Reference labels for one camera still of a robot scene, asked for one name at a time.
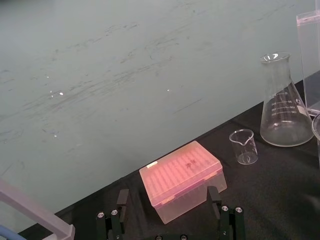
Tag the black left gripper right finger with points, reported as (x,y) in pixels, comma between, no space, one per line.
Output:
(228,220)

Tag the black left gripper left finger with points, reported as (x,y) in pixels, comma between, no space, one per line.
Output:
(115,220)

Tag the black table cloth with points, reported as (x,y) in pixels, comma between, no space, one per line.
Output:
(262,195)

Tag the pink pipette tip box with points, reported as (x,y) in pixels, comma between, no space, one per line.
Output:
(182,180)

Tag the small clear glass beaker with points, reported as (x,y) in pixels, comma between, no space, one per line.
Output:
(243,147)

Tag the blue tube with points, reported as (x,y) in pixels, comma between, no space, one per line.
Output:
(7,233)

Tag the clear glass conical flask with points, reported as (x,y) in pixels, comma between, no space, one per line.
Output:
(285,117)

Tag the clear glass vessel rim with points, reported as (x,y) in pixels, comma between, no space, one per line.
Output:
(317,135)

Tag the clear acrylic stand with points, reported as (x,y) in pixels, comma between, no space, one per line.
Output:
(310,62)

